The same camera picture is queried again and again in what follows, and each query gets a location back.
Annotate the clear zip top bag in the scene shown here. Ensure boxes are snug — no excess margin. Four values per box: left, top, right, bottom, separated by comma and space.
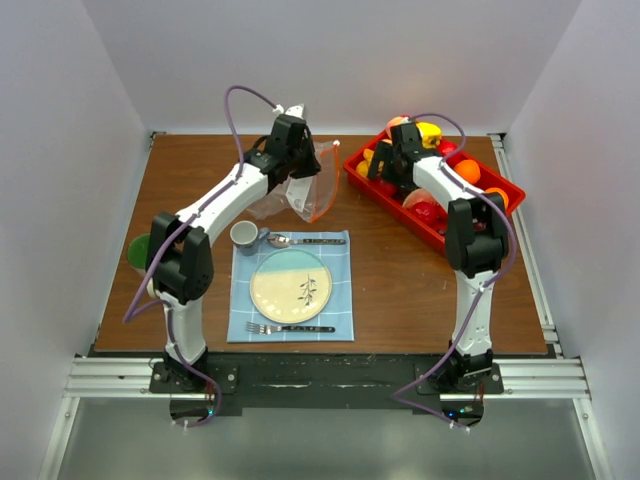
248, 140, 341, 223

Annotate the red apple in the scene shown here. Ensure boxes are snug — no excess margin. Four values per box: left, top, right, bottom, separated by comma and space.
437, 139, 466, 168
374, 179, 399, 198

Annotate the red apple back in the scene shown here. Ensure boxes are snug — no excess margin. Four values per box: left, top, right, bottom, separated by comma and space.
437, 139, 466, 168

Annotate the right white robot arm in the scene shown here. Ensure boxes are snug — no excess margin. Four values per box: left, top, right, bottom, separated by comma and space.
370, 119, 513, 393

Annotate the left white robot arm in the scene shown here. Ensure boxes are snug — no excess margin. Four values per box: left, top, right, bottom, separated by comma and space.
147, 104, 320, 393

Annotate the yellow bell pepper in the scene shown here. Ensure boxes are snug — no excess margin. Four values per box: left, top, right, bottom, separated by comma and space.
416, 122, 442, 149

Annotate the watermelon slice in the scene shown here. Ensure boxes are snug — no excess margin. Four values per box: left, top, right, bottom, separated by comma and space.
402, 188, 437, 210

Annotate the red plastic fruit tray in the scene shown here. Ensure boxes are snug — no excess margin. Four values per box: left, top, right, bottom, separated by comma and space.
343, 131, 526, 254

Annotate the orange fruit back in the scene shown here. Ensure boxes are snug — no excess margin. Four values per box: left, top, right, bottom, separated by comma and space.
454, 159, 481, 185

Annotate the orange fruit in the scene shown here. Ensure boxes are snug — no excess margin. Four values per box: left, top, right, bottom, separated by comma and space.
484, 187, 509, 212
454, 159, 481, 185

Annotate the metal spoon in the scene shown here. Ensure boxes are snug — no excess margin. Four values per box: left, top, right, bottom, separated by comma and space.
266, 233, 347, 249

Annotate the small grey cup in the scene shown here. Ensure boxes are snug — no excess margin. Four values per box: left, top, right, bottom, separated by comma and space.
229, 220, 271, 256

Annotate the orange fruit right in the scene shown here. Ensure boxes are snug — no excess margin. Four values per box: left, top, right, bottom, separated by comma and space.
484, 187, 509, 212

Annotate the blue checked placemat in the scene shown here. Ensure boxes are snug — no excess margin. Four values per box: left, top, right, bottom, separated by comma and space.
227, 230, 354, 343

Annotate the cream and teal plate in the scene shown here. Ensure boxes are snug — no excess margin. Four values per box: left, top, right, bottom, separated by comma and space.
249, 249, 333, 325

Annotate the metal fork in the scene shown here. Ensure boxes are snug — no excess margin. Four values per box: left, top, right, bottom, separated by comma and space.
246, 322, 336, 335

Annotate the green floral mug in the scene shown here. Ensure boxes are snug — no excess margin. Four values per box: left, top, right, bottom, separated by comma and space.
126, 233, 154, 298

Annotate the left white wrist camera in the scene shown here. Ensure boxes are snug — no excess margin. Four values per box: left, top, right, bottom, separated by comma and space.
281, 103, 307, 120

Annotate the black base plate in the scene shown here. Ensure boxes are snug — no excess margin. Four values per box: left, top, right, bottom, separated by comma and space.
149, 353, 504, 420

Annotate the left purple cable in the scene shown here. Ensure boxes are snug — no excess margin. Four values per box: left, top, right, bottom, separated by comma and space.
122, 85, 281, 426

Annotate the aluminium frame rail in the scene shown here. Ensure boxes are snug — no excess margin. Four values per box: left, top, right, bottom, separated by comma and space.
37, 132, 614, 480

